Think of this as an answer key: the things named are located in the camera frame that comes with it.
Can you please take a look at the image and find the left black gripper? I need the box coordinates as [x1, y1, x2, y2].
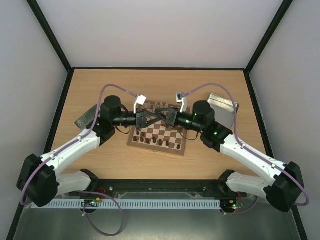
[112, 108, 159, 130]

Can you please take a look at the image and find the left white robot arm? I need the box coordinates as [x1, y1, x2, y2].
[16, 95, 160, 207]

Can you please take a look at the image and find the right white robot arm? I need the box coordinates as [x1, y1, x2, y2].
[155, 100, 304, 213]

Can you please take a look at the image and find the wooden chess board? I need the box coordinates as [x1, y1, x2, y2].
[127, 99, 191, 157]

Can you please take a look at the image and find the white bishop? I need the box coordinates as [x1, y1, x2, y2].
[153, 102, 159, 110]

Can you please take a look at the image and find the gold tin box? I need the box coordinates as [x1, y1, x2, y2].
[206, 93, 235, 129]

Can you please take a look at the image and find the silver tin lid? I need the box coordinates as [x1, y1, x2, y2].
[74, 105, 98, 131]

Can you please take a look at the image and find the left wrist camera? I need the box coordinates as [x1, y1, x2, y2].
[133, 94, 147, 114]

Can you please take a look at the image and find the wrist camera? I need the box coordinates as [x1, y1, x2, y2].
[133, 94, 147, 114]
[175, 92, 188, 113]

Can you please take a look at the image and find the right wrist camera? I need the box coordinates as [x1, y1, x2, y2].
[175, 92, 188, 113]

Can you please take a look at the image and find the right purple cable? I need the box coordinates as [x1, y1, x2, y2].
[183, 83, 310, 216]

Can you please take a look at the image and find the purple cable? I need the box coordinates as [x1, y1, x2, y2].
[183, 83, 310, 216]
[19, 84, 140, 236]

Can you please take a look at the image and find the light blue cable duct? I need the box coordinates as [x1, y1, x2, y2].
[44, 199, 221, 210]

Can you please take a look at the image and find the black mounting rail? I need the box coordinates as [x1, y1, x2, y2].
[69, 178, 248, 198]

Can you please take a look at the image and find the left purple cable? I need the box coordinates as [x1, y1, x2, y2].
[19, 84, 140, 236]

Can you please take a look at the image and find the black enclosure frame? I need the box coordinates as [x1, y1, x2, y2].
[4, 0, 310, 240]

